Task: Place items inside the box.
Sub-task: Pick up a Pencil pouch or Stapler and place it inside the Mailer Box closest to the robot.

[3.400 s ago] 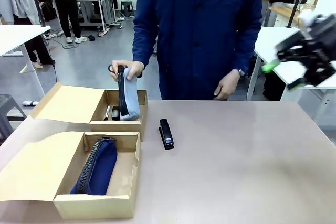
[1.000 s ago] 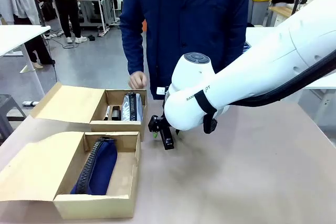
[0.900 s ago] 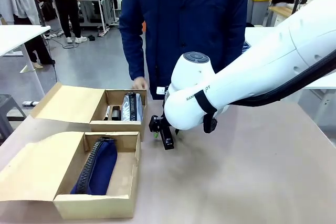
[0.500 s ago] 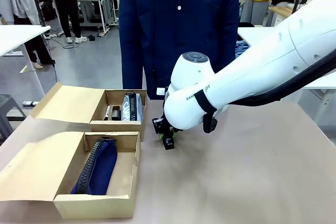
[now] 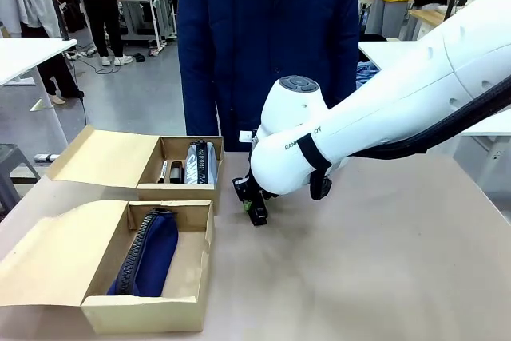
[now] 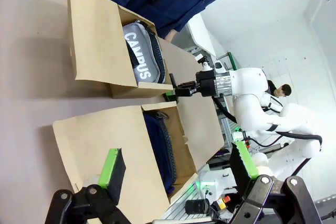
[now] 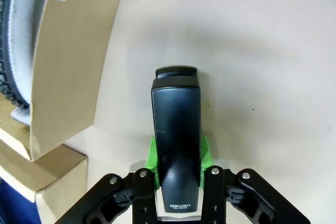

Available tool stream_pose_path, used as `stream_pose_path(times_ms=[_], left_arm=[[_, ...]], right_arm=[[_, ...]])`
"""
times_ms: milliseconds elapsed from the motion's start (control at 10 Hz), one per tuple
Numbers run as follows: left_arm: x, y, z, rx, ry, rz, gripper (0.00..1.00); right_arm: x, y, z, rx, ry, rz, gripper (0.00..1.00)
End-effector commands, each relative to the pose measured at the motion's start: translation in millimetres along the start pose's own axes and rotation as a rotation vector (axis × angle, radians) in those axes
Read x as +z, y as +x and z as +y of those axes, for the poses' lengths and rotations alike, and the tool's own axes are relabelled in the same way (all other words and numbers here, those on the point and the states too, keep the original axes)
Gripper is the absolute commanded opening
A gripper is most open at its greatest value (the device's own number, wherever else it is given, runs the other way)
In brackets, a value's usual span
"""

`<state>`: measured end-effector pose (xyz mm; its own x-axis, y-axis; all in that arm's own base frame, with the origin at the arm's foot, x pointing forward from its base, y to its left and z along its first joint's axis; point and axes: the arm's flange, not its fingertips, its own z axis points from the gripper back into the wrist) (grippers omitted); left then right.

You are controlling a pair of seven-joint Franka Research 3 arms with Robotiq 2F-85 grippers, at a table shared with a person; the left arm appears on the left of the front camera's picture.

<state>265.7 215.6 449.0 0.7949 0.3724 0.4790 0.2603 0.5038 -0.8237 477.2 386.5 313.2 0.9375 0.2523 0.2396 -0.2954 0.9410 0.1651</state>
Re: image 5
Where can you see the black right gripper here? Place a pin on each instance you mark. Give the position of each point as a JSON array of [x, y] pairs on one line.
[[241, 187]]

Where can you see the grey zipper pencil case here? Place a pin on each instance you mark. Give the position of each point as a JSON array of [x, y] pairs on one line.
[[201, 163]]

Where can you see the yellow black utility knife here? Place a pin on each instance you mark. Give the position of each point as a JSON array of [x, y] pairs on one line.
[[162, 171]]

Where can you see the navy zipper pencil case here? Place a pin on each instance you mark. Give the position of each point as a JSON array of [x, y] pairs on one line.
[[155, 253]]

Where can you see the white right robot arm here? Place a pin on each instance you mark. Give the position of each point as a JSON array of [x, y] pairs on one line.
[[359, 117]]

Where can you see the small open cardboard box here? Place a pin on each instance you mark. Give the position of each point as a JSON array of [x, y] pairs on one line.
[[104, 157]]

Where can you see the large open cardboard box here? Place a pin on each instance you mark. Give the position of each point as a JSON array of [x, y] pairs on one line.
[[40, 261]]

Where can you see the person in blue coat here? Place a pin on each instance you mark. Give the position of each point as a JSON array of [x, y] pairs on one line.
[[239, 57]]

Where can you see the blue cloth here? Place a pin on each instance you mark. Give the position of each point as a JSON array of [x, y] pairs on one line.
[[366, 73]]

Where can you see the black object on floor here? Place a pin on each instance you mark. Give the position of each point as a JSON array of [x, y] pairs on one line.
[[139, 56]]

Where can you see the white background workbench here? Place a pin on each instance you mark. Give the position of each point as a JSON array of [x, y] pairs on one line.
[[143, 1]]

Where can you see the grey metal stool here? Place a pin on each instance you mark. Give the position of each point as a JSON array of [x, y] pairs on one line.
[[16, 165]]

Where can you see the wooden background table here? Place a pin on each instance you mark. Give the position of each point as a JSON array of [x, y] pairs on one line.
[[429, 17]]

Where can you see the person in floral shirt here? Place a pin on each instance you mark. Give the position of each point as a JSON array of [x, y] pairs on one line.
[[100, 5]]

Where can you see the white table with white legs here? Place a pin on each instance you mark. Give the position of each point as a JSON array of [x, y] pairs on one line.
[[28, 55]]

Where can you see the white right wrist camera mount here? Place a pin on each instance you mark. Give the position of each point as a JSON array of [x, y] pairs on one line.
[[245, 136]]

